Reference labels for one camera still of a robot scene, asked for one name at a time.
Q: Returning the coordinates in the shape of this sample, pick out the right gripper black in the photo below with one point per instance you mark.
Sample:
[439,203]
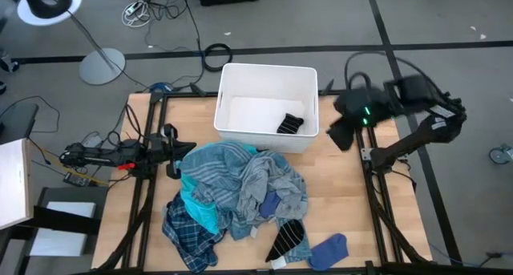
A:
[352,106]

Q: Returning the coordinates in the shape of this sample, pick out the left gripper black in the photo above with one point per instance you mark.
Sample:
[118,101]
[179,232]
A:
[160,148]

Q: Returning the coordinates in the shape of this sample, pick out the blue striped woven shirt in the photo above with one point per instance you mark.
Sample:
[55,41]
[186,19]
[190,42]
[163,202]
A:
[212,162]

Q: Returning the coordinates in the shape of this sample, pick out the teal garment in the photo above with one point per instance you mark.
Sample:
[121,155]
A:
[196,211]

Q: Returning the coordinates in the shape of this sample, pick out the grey shirt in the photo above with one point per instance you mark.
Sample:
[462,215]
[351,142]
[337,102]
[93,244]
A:
[256,179]

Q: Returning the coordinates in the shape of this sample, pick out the blue plaid shirt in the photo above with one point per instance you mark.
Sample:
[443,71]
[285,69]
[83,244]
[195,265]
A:
[188,239]

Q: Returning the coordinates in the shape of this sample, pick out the blue sock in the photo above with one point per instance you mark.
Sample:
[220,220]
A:
[328,253]
[269,205]

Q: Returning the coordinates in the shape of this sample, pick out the black white-striped sock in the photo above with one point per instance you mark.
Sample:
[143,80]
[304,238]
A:
[286,237]
[289,124]

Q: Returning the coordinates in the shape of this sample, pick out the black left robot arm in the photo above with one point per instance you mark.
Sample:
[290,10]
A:
[92,158]

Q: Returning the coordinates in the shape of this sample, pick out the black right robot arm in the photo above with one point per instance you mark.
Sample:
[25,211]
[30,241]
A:
[409,142]

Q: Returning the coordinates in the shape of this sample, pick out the white plastic laundry basket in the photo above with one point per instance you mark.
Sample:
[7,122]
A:
[260,114]

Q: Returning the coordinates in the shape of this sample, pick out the grey power adapter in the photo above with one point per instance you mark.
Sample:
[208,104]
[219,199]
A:
[92,140]

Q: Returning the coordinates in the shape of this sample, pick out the black electronics box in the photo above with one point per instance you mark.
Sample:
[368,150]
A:
[76,179]

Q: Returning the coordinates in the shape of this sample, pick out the white floor lamp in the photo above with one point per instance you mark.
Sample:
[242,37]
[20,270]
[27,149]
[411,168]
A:
[102,66]

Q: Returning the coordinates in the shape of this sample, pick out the black stand white panels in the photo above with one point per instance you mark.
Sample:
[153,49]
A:
[68,223]

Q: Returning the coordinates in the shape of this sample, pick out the white power strip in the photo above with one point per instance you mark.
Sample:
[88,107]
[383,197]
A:
[134,8]

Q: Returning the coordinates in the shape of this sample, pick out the grey caster wheel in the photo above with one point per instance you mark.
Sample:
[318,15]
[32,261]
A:
[500,154]

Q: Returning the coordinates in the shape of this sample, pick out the black seat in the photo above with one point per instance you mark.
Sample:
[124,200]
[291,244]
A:
[18,122]

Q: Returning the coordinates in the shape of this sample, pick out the white board wooden edge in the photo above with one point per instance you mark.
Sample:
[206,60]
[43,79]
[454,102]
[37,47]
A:
[12,183]

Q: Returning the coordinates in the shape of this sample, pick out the dark wheeled object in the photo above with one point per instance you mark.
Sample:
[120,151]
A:
[9,63]

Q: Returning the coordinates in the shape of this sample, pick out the black curved object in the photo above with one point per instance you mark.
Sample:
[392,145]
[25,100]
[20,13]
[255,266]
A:
[40,11]

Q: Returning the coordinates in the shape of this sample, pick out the grey metal bracket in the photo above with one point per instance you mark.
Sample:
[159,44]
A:
[366,154]

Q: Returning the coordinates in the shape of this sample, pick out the black metal frame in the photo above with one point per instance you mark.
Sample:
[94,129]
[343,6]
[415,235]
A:
[180,95]

